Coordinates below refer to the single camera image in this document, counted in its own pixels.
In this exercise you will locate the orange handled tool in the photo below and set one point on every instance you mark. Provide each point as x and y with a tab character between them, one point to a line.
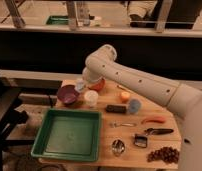
156	119

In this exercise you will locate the red bowl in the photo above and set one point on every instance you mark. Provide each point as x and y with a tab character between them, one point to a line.
98	86

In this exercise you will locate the black rectangular block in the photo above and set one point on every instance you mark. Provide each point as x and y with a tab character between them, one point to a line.
116	109

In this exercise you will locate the orange fruit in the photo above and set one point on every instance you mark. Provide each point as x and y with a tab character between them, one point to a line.
125	96

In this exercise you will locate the wooden stick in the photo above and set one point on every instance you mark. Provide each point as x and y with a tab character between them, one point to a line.
123	88

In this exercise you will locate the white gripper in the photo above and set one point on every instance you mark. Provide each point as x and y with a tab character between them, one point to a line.
80	85

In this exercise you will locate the purple bowl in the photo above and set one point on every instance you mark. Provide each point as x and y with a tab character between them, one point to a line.
67	94

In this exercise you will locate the black metal clip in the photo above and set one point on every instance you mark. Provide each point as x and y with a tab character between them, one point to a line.
140	141

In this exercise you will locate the green bin in background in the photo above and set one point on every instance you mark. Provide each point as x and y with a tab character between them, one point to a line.
57	20

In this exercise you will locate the black chair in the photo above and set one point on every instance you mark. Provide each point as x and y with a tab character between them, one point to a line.
9	118

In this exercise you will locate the green plastic tray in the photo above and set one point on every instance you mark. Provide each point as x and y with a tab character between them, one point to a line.
72	135

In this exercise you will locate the brown grape bunch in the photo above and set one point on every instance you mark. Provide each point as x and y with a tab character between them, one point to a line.
166	154

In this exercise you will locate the silver fork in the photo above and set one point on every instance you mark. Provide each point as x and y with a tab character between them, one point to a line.
114	124

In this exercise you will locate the blue cup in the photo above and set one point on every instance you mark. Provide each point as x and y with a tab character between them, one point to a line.
133	106

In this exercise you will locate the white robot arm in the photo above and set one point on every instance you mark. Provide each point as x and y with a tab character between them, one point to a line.
178	98

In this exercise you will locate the silver metal cup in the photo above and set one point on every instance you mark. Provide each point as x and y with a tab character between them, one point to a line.
118	147

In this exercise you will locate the black handled tool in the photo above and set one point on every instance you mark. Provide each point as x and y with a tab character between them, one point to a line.
158	131

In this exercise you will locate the white plastic cup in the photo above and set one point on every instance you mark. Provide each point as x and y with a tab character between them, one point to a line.
91	98

